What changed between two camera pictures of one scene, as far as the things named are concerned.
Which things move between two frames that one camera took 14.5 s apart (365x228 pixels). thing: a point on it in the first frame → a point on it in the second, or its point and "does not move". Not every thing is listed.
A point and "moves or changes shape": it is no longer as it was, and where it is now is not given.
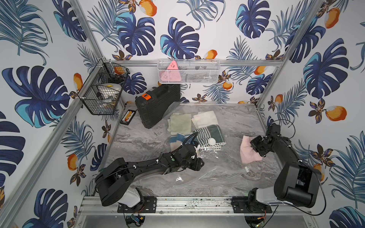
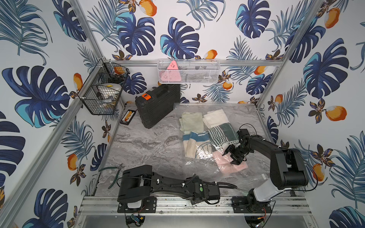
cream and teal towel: x=176 y=141 → x=197 y=146
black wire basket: x=100 y=93 does not move
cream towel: x=179 y=123 → x=190 y=122
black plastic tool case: x=152 y=106 does not move
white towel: x=204 y=118 → x=215 y=118
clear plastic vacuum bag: x=231 y=140 moves or changes shape
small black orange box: x=128 y=117 does not move
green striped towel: x=204 y=133 → x=223 y=135
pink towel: x=248 y=154 moves or changes shape
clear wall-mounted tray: x=188 y=71 does not move
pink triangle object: x=172 y=73 does not move
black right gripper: x=253 y=144 → x=236 y=160
